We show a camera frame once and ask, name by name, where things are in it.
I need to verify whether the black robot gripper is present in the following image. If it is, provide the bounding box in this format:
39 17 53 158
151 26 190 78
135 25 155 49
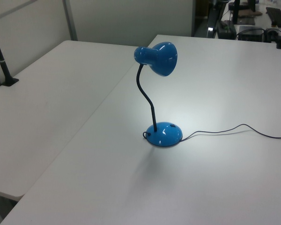
207 0 225 38

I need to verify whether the blue gooseneck desk lamp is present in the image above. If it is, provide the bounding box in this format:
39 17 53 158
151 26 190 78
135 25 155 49
133 41 184 148

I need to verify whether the dark green equipment box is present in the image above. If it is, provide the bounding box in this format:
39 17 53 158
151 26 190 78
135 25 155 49
216 20 237 39

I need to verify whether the black monitor stand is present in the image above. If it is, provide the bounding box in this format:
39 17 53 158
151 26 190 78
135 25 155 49
228 0 256 25

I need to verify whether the black rectangular electronics box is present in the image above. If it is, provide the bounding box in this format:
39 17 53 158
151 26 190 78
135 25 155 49
238 25 265 42

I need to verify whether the brown cloth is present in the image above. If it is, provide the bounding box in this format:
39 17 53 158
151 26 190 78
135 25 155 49
238 9 263 18

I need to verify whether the black round device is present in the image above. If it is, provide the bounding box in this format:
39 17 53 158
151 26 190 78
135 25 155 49
264 27 279 43

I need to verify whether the black keyboard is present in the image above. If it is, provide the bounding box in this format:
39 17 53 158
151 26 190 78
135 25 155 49
265 7 281 27

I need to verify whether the thin black lamp power cord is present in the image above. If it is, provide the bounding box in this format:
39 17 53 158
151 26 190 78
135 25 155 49
180 124 281 142

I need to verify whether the black camera pole with clamp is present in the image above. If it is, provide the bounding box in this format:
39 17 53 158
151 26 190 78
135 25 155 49
0 20 20 87

